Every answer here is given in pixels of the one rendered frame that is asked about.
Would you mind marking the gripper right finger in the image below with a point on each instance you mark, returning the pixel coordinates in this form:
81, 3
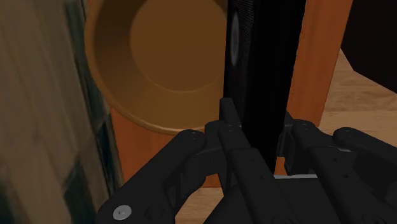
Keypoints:
341, 167

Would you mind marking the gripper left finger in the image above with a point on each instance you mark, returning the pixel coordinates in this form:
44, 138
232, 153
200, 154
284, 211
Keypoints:
161, 173

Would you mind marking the black slab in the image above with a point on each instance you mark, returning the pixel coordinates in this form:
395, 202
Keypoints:
263, 68

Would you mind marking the orange cup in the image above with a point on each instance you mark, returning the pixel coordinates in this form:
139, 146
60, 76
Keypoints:
173, 52

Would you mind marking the dark robot stand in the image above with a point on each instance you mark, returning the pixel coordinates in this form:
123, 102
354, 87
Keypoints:
375, 34

